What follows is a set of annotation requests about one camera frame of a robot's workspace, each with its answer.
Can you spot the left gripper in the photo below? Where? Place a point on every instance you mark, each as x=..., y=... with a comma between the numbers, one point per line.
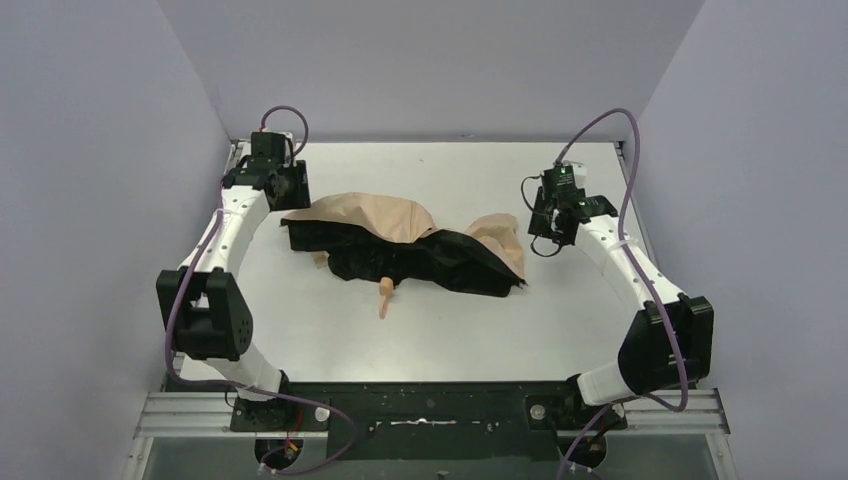
x=293, y=195

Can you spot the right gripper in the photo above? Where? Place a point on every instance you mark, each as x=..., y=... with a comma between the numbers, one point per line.
x=547, y=220

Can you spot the beige folding umbrella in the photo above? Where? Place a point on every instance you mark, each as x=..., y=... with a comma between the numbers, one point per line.
x=387, y=240

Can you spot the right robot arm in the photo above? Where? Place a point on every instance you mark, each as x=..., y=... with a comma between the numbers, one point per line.
x=669, y=338

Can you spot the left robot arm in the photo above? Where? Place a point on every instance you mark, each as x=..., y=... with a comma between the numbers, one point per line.
x=205, y=314

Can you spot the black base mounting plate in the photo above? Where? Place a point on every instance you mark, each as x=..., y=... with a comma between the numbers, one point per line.
x=534, y=420

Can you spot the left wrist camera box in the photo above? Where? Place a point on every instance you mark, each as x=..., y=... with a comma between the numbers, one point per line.
x=272, y=145

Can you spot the aluminium frame rail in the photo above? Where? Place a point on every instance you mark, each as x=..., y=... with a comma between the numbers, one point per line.
x=185, y=434

